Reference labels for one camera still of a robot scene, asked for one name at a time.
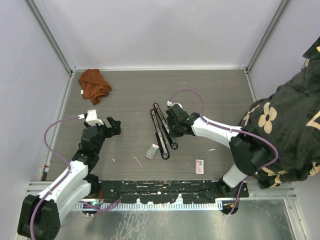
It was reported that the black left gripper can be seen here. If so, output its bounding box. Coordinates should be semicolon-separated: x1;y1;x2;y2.
91;116;120;154

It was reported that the black stapler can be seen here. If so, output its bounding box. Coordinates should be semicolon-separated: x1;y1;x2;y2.
150;109;170;160
153;103;178;150

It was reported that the red white staple box sleeve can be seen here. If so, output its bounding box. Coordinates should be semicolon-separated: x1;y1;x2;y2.
195;159;204;175

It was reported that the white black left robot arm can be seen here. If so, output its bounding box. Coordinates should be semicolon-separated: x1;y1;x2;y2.
17;113;121;240

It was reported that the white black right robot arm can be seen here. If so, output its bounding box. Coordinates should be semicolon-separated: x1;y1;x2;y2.
165;103;277;197

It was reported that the orange-brown cloth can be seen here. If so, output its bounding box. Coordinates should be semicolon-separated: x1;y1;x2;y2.
78;69;112;105

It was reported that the black floral fleece garment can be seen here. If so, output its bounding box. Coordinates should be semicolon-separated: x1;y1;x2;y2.
239;40;320;189

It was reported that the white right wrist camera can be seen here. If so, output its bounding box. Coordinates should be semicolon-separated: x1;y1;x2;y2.
166;100;183;108

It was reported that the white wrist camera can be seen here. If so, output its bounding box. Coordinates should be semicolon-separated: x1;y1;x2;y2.
166;100;183;108
85;109;105;127

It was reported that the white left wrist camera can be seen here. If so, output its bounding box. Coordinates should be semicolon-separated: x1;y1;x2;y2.
85;109;105;127

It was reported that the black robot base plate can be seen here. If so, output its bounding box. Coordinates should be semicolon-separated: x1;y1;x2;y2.
83;180;238;204

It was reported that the perforated cable duct strip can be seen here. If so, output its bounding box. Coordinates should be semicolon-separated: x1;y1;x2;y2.
74;201;223;211

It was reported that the aluminium front rail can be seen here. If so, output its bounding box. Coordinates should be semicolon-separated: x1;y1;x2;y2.
246;181;296;199

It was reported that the aluminium frame post left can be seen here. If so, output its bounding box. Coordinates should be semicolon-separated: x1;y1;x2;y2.
24;0;75;75

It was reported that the aluminium frame post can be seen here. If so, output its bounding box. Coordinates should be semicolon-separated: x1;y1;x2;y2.
24;0;75;75
245;0;291;74

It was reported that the aluminium frame post right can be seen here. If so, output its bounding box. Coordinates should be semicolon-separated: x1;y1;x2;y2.
245;0;291;74

